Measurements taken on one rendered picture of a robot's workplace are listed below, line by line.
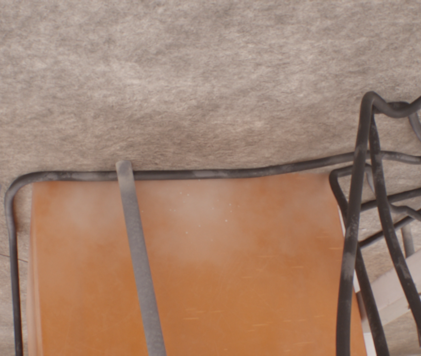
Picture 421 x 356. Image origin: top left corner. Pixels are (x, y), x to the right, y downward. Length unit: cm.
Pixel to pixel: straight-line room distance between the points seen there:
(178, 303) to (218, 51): 39
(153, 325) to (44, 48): 36
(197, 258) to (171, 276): 5
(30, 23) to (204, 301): 49
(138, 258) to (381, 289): 37
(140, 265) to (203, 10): 35
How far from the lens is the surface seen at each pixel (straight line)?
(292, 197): 119
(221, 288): 110
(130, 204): 104
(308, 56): 91
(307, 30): 87
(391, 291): 112
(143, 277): 98
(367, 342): 131
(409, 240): 154
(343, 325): 76
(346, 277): 79
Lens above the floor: 48
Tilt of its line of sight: 24 degrees down
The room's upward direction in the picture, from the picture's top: 172 degrees clockwise
